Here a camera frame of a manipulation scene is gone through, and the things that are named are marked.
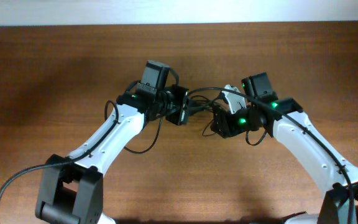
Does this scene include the thin black USB cable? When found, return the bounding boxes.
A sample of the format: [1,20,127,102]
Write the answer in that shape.
[186,95,226,138]

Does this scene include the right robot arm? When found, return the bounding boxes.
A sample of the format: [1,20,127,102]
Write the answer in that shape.
[211,73,358,223]

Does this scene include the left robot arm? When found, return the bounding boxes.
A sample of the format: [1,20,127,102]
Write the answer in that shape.
[35,60,187,223]

